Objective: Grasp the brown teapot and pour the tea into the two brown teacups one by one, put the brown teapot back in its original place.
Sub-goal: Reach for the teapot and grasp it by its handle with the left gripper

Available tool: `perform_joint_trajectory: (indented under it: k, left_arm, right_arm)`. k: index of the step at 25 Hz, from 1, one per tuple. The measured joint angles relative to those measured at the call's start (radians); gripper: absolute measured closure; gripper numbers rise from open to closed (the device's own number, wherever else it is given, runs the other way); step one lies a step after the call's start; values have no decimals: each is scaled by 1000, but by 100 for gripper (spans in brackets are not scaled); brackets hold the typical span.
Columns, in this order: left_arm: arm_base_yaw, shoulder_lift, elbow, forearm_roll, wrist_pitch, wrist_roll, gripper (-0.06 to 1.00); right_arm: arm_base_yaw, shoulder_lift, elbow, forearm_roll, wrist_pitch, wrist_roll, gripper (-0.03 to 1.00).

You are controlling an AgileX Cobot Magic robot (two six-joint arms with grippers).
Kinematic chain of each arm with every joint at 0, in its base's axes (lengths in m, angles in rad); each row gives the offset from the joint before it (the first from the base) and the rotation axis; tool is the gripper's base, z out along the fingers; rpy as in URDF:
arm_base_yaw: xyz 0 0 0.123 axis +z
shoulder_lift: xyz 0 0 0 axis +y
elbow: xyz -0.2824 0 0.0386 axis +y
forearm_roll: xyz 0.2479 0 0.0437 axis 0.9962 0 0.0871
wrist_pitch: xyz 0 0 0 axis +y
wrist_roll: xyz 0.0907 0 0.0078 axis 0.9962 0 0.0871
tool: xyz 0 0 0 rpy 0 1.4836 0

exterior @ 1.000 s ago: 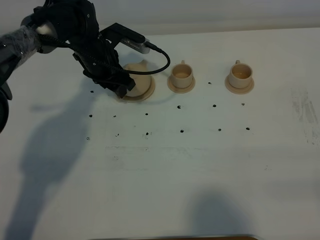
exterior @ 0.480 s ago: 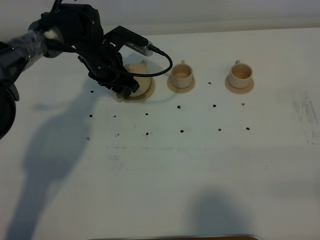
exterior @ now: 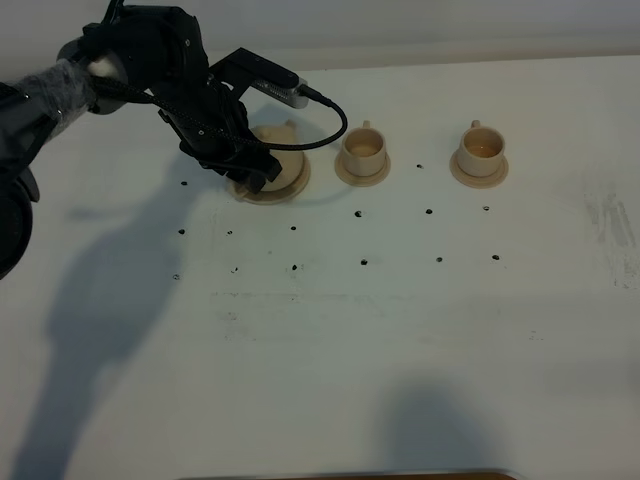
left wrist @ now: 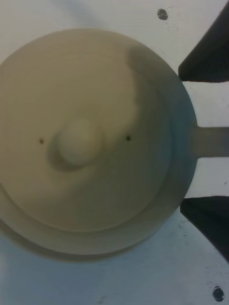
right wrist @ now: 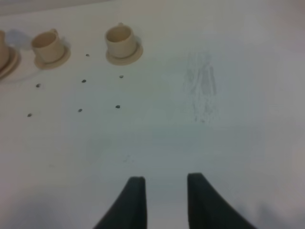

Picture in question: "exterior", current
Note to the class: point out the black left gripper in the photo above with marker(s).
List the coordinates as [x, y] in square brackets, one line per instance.
[211, 126]

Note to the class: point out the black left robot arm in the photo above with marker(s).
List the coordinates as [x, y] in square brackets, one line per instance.
[141, 55]

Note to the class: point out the beige teacup far right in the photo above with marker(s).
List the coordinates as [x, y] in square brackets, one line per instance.
[481, 150]

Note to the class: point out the beige teacup near teapot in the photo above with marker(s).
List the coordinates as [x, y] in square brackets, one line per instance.
[364, 137]

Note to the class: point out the beige saucer far right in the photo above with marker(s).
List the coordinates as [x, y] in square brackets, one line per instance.
[468, 180]

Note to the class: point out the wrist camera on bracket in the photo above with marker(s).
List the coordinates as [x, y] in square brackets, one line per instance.
[243, 69]

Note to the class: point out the beige saucer near teapot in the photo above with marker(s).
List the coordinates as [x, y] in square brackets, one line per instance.
[345, 172]

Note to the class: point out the beige teapot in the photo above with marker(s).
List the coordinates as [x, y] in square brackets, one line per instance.
[285, 133]

